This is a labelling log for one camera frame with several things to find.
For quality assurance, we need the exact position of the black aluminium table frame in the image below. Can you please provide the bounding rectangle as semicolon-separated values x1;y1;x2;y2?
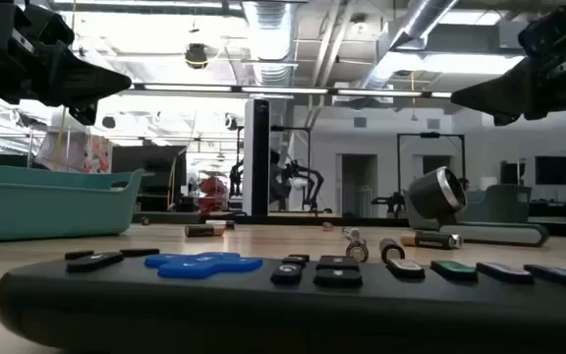
130;210;566;241

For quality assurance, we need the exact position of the black background frame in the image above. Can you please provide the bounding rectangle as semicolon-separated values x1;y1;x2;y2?
270;125;313;213

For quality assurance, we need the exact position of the silver ventilation duct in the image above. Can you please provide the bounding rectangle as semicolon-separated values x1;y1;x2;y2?
241;0;297;88
361;0;461;89

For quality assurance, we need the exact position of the linear ceiling light strip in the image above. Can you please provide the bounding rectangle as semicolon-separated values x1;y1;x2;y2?
130;82;454;99

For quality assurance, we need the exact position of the yellow hanging cord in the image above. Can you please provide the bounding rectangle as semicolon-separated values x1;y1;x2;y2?
55;105;69;171

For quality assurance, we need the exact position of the white sheet with orange print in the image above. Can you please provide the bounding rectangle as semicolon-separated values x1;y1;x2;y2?
34;130;115;174

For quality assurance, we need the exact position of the black ceiling dome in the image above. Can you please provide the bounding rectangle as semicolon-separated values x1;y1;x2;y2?
184;42;209;70

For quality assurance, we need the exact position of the black wall monitor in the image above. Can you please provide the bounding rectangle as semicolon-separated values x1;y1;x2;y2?
535;155;566;187

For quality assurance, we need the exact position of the teal plastic bin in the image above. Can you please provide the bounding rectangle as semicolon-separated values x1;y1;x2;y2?
457;184;534;225
0;152;145;245

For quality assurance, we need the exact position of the black remote control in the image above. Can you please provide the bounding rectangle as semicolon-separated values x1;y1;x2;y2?
0;248;566;354

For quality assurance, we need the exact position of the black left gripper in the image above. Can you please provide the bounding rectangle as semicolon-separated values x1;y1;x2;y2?
0;0;133;127

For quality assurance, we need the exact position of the black cabinet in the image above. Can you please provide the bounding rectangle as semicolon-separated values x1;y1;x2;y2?
110;145;189;212

